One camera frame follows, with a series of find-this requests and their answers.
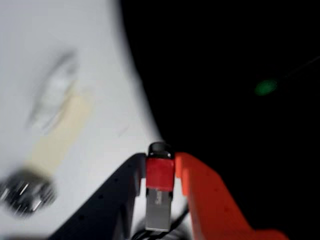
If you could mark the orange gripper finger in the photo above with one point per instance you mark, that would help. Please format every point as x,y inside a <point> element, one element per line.
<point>212,200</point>

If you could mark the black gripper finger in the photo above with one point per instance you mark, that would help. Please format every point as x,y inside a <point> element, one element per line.
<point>107,207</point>

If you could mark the red and silver usb stick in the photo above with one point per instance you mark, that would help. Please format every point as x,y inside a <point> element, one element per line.
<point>160,175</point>

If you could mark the black fabric bag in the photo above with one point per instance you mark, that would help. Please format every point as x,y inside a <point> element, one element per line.
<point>225,137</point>

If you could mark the silver wristwatch with dark dial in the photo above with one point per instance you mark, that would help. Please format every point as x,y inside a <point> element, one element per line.
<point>25,192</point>

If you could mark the long beige tape strip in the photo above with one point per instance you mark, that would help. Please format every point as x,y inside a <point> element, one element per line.
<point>62,132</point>

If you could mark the black marker with green cap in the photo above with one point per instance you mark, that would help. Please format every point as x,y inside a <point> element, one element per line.
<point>265,87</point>

